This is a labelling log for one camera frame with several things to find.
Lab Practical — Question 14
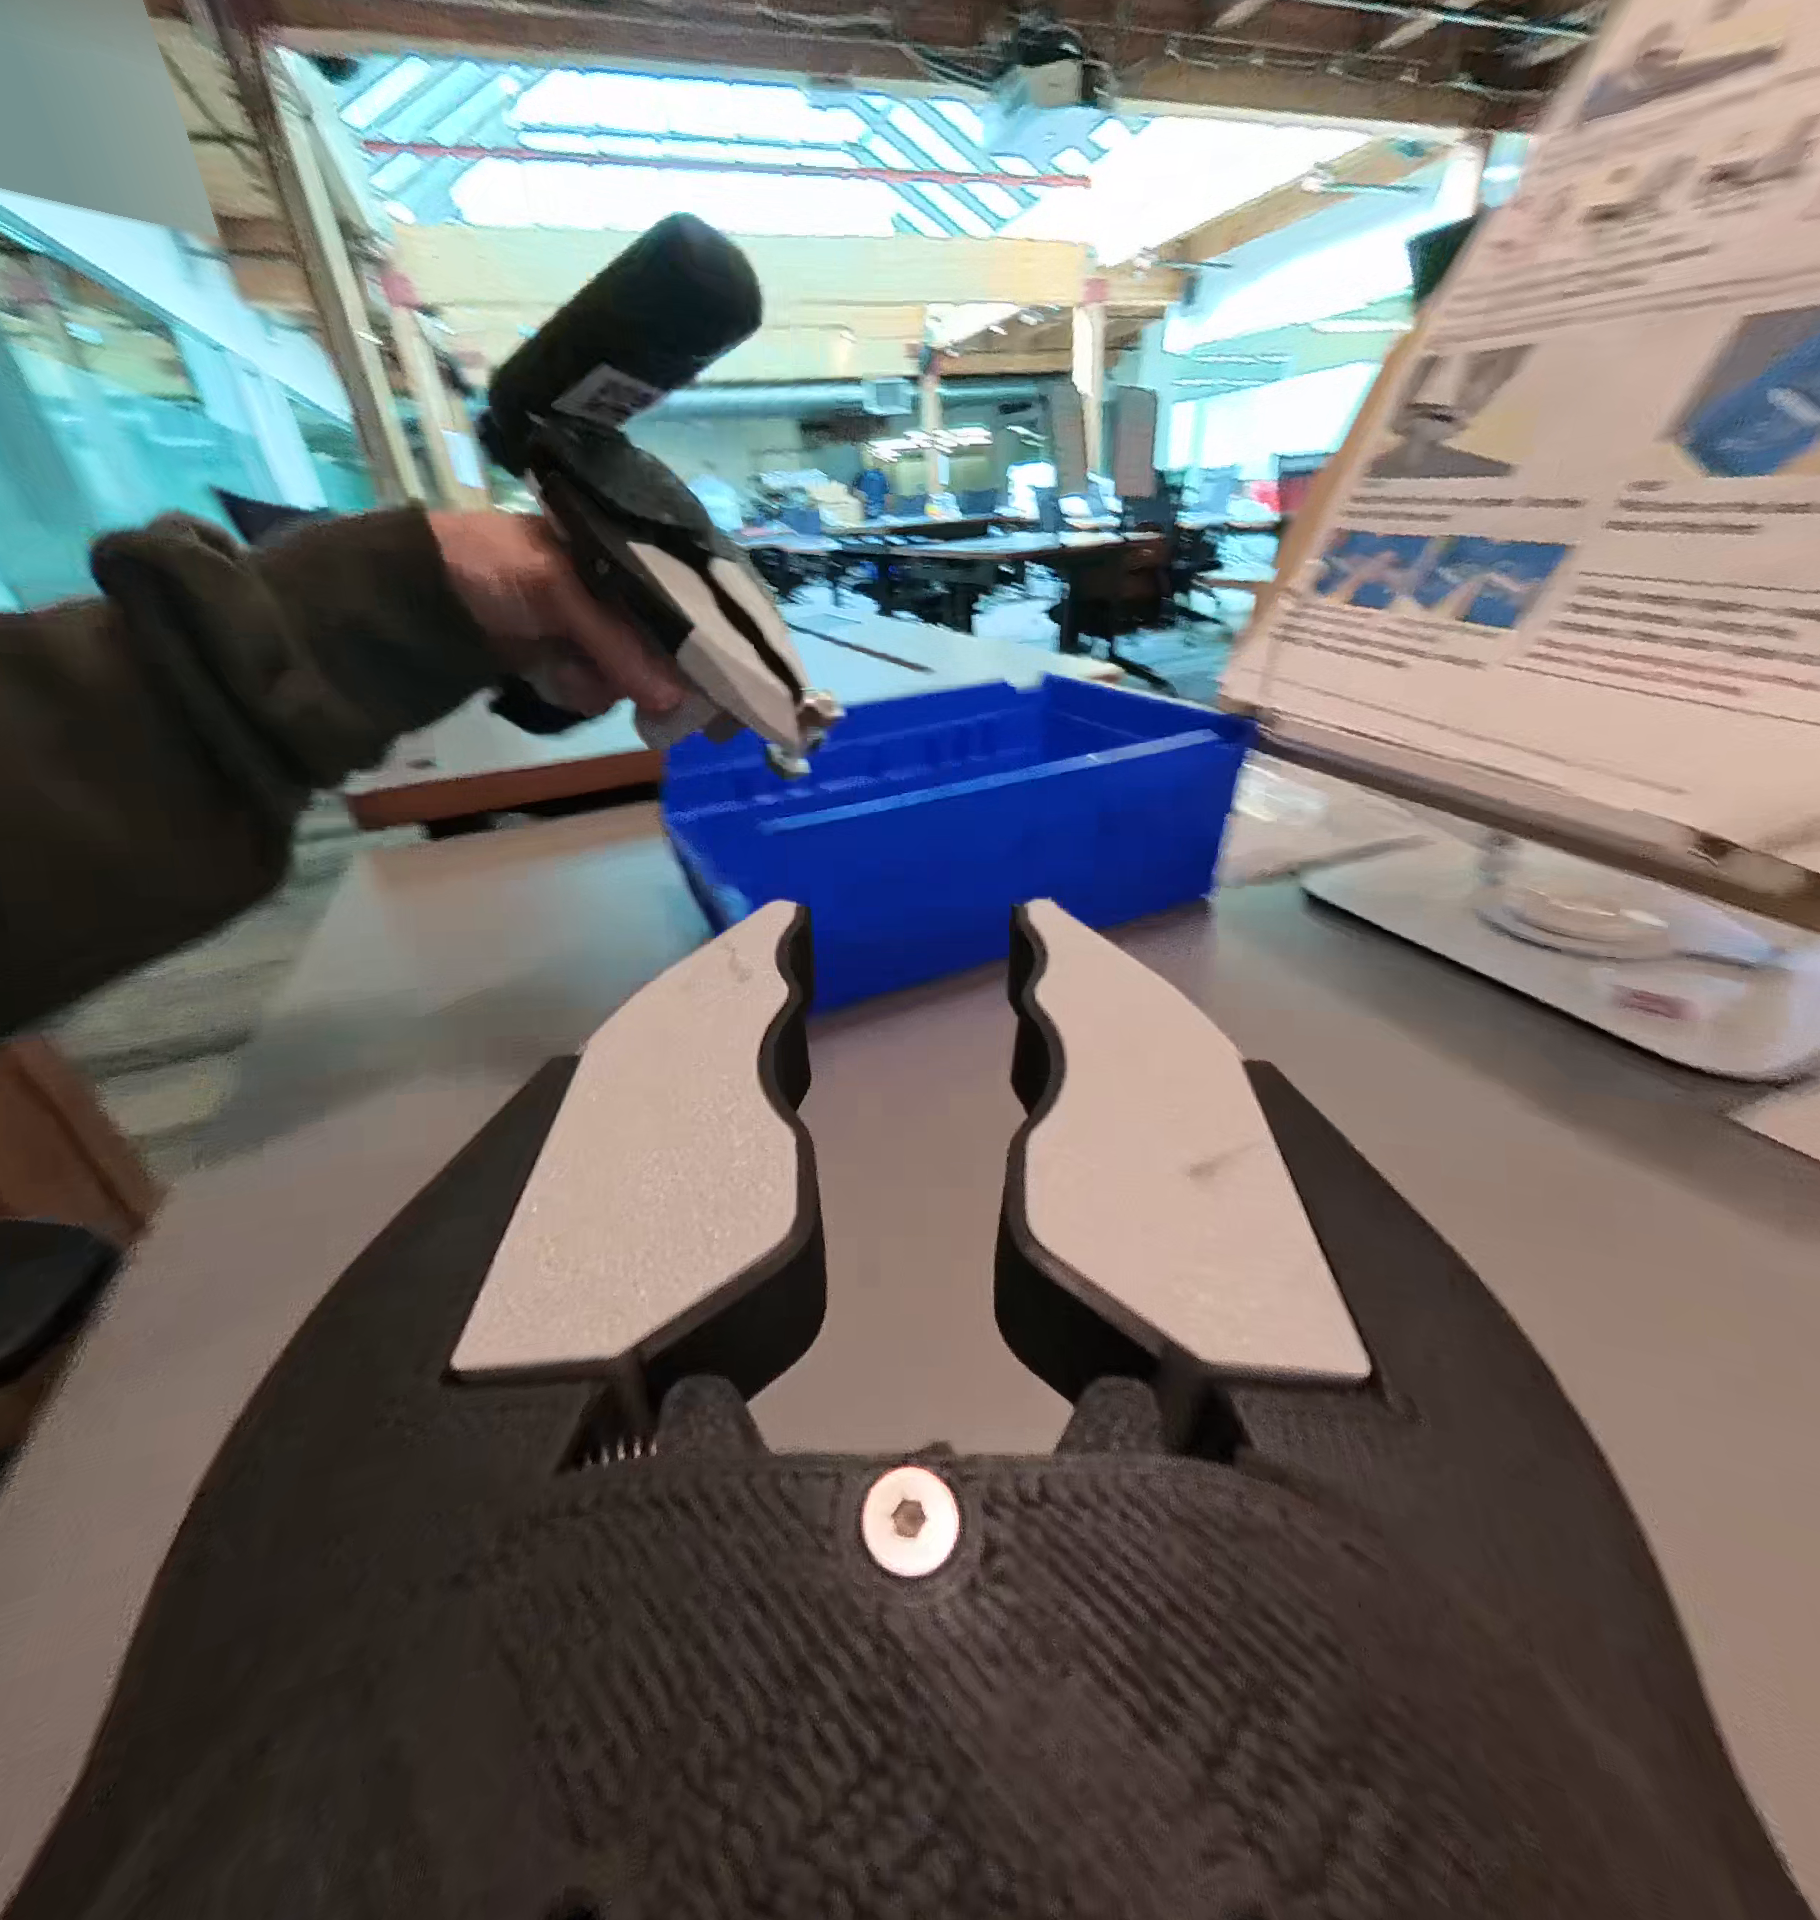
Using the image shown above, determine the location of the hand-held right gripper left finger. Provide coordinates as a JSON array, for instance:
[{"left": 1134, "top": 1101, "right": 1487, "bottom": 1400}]
[{"left": 447, "top": 899, "right": 832, "bottom": 1399}]

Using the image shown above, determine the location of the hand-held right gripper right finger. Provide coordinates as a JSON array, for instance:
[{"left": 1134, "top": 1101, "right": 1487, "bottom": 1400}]
[{"left": 991, "top": 898, "right": 1376, "bottom": 1403}]

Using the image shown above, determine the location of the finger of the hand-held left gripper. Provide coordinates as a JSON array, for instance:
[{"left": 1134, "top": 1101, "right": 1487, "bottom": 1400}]
[
  {"left": 642, "top": 547, "right": 832, "bottom": 747},
  {"left": 632, "top": 644, "right": 794, "bottom": 753}
]

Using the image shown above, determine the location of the blue plastic bin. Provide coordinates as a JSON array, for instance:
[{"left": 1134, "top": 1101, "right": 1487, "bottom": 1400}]
[{"left": 663, "top": 673, "right": 1252, "bottom": 1013}]

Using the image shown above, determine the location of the person's left forearm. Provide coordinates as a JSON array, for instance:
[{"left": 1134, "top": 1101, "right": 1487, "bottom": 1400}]
[{"left": 0, "top": 510, "right": 499, "bottom": 1057}]

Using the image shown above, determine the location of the grey desk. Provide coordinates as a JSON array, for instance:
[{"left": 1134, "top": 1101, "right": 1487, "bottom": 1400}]
[{"left": 0, "top": 811, "right": 1820, "bottom": 1920}]

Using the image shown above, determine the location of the person's left hand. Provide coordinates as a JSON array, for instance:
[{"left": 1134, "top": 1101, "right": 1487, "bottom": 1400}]
[{"left": 429, "top": 510, "right": 690, "bottom": 722}]

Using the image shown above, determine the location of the white table wooden edge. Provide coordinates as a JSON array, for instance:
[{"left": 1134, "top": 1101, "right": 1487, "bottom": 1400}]
[{"left": 347, "top": 600, "right": 1093, "bottom": 835}]

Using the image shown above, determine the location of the row of dark work tables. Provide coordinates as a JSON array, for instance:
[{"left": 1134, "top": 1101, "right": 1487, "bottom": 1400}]
[{"left": 745, "top": 466, "right": 1273, "bottom": 665}]

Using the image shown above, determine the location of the wide wooden pillar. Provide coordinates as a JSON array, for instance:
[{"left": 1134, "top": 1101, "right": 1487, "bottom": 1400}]
[{"left": 211, "top": 0, "right": 435, "bottom": 519}]

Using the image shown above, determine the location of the white clipboard stand base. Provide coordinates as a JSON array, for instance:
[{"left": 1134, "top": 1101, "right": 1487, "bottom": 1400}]
[{"left": 1302, "top": 811, "right": 1820, "bottom": 1081}]

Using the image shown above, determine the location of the printed instruction sheet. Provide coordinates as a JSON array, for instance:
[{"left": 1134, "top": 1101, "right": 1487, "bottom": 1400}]
[{"left": 1222, "top": 0, "right": 1820, "bottom": 889}]

